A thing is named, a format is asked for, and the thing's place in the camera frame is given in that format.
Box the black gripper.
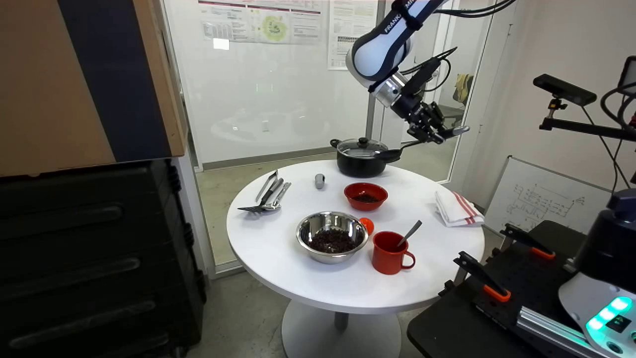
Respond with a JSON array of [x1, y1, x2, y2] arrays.
[[367, 71, 463, 144]]

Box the black handled serving spoon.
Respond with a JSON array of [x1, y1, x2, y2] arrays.
[[399, 124, 473, 150]]

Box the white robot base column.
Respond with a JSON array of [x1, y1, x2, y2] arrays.
[[556, 186, 636, 358]]

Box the red bowl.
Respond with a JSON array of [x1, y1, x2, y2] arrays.
[[342, 180, 391, 214]]

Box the silver metal bowl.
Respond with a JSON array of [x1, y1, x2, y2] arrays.
[[294, 208, 371, 264]]

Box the white towel red stripes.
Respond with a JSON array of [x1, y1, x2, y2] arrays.
[[433, 186, 487, 228]]

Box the black pot glass lid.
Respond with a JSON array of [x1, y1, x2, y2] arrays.
[[328, 134, 405, 178]]

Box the small metal teaspoon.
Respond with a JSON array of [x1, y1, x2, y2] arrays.
[[399, 218, 425, 244]]

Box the whiteboard with drawings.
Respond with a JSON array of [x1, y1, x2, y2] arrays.
[[485, 154, 614, 234]]

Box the red mug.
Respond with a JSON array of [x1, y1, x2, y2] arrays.
[[369, 228, 417, 276]]

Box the white paper sheet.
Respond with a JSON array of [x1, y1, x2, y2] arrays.
[[328, 0, 381, 71]]

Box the silver metal tongs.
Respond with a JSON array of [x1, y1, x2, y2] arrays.
[[236, 168, 294, 214]]

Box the black perforated robot table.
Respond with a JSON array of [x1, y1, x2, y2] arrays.
[[405, 218, 636, 358]]

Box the black drawer cabinet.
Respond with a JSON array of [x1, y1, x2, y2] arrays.
[[0, 156, 208, 358]]

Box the cardboard box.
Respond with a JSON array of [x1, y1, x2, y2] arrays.
[[0, 0, 187, 178]]

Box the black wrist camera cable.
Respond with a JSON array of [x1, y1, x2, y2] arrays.
[[423, 55, 455, 95]]

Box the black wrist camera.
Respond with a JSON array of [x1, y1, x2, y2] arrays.
[[401, 45, 461, 93]]

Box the black camera on stand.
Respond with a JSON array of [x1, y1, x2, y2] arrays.
[[532, 71, 600, 107]]

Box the black clamp orange handle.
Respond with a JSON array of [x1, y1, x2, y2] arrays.
[[499, 222, 558, 262], [453, 248, 515, 305]]

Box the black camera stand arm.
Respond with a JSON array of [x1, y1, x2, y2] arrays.
[[538, 97, 636, 144]]

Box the wall poster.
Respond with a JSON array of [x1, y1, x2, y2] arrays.
[[197, 0, 328, 45]]

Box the white table pedestal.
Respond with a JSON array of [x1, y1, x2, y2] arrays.
[[280, 296, 403, 358]]

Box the aluminium rail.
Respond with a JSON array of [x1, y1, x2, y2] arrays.
[[515, 303, 602, 358]]

